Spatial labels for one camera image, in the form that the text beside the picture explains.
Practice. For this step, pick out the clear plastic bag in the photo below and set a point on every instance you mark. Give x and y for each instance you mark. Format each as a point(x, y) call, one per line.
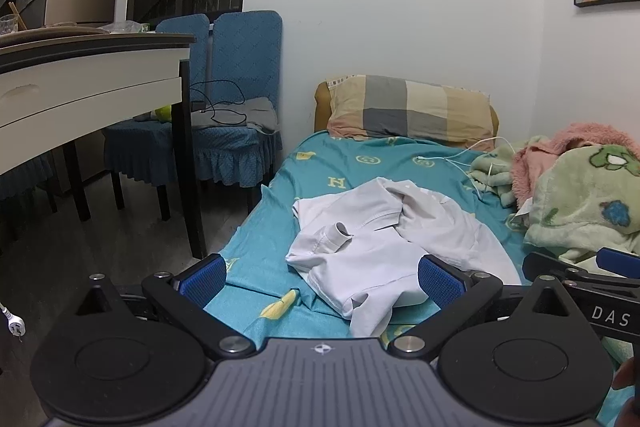
point(122, 27)

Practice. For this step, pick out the grey cloth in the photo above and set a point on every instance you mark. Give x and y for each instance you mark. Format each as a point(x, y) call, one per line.
point(260, 113)

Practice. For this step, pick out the teal printed bed sheet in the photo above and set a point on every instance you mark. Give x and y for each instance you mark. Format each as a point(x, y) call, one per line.
point(325, 167)

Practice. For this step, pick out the white power plug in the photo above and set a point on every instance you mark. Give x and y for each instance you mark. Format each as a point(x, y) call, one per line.
point(15, 328)

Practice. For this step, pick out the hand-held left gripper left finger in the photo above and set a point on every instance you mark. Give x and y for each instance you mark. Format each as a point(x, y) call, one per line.
point(202, 283)

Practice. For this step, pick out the mustard yellow pillow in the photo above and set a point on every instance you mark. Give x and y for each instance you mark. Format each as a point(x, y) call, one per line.
point(321, 112)

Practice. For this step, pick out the white shirt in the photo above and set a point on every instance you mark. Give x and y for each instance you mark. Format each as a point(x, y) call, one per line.
point(370, 247)

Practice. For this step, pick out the drinking glass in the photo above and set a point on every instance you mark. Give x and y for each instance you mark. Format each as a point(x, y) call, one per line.
point(8, 24)

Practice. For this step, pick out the plaid pillow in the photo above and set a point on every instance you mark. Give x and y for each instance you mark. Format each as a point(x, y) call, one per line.
point(410, 107)

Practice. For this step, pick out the person's right hand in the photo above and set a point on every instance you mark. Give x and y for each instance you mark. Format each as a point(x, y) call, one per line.
point(625, 379)

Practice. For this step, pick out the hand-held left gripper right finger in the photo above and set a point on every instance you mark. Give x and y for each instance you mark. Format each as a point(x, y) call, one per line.
point(441, 283)

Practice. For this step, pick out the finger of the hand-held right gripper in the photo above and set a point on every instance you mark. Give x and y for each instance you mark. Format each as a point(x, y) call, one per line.
point(585, 273)
point(620, 263)

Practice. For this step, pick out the yellow-green ball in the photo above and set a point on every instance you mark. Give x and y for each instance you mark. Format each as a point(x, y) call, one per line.
point(165, 113)

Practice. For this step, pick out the green printed fleece blanket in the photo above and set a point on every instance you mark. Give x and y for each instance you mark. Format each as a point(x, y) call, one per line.
point(575, 197)

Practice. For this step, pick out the pink fleece blanket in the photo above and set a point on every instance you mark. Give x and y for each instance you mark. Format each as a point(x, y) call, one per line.
point(530, 162)

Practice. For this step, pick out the white desk with dark top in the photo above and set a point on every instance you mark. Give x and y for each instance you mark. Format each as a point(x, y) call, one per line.
point(75, 97)

